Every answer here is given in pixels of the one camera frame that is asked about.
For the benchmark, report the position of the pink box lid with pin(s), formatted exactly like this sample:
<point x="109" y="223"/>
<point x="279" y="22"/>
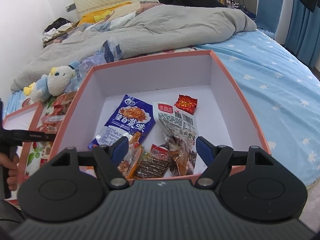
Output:
<point x="22" y="139"/>

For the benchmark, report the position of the small red orange packet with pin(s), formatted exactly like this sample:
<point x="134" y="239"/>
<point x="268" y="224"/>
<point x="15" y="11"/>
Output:
<point x="186" y="103"/>

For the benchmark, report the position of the white blue plush bird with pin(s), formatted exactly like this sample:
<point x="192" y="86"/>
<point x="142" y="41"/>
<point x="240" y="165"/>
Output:
<point x="54" y="84"/>

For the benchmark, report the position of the blue floral plastic bag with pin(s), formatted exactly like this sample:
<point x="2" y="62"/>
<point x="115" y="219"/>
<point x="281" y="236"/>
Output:
<point x="110" y="51"/>

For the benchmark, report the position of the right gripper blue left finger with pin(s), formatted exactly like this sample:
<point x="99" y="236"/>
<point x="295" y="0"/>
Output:
<point x="119" y="149"/>

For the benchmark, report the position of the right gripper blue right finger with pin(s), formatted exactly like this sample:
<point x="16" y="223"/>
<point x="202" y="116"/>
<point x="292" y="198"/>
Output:
<point x="205" y="150"/>

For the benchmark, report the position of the blue chair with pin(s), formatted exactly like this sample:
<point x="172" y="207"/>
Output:
<point x="268" y="16"/>

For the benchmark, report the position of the brown strip snack packet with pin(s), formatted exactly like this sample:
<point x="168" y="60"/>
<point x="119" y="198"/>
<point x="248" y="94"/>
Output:
<point x="153" y="164"/>

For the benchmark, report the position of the blue curtain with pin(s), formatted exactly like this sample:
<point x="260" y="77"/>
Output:
<point x="303" y="35"/>

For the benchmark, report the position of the red small snack packet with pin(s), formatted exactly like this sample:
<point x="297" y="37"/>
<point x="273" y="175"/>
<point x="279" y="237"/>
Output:
<point x="59" y="105"/>

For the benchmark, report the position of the grey duvet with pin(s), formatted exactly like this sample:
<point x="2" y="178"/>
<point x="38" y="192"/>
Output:
<point x="162" y="27"/>

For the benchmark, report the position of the yellow pillow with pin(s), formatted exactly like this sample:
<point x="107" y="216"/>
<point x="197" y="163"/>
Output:
<point x="108" y="13"/>

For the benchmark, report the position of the white barcode snack packet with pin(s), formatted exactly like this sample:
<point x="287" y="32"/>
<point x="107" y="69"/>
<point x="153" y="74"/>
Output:
<point x="180" y="132"/>

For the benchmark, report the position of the person's left hand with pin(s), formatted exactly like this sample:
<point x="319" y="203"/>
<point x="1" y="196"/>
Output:
<point x="12" y="166"/>

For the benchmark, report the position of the dark clear snack packets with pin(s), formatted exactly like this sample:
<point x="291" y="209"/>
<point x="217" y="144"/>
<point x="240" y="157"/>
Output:
<point x="52" y="123"/>

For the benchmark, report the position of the pink storage box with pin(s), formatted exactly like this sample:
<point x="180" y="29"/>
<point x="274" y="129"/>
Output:
<point x="192" y="87"/>

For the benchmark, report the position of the blue cabbage snack packet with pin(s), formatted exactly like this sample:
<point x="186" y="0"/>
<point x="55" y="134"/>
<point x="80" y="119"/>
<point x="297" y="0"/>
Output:
<point x="133" y="118"/>

